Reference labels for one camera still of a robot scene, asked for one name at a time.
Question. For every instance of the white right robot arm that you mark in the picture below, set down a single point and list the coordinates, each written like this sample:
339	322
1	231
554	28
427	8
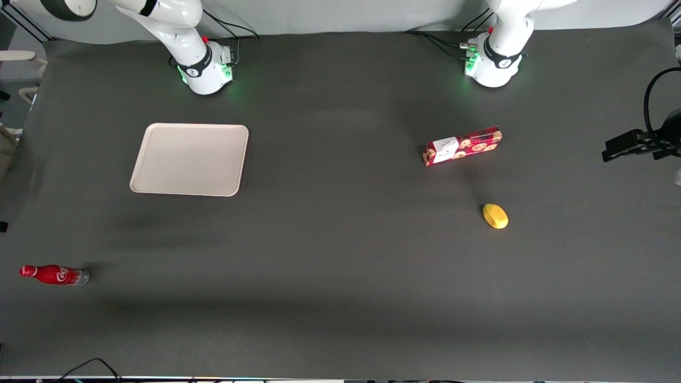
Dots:
205	72

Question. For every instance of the red coke bottle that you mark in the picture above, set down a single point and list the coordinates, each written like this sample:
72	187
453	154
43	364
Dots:
53	274

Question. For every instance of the beige wooden chair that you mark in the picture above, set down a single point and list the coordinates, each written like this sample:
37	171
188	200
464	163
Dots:
26	57

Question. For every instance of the yellow lemon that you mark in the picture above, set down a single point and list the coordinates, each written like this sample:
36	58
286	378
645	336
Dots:
496	216

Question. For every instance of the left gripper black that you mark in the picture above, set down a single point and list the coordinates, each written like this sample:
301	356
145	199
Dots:
663	142

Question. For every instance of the red cookie box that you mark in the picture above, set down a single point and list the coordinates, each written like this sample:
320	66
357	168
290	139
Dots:
463	147

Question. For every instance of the beige plastic tray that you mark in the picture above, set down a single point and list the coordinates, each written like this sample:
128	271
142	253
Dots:
191	159

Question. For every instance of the black frame strut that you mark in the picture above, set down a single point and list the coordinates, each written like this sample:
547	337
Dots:
26	26

